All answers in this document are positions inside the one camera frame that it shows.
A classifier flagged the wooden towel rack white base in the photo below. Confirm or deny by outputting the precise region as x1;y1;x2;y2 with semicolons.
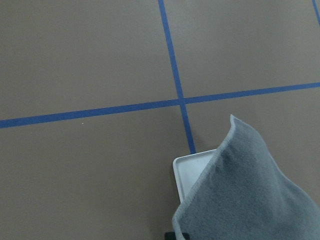
172;149;216;203

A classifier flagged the blue grey towel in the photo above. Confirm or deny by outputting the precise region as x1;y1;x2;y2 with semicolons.
172;116;320;240

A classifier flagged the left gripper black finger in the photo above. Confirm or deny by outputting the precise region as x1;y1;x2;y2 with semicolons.
164;231;190;240

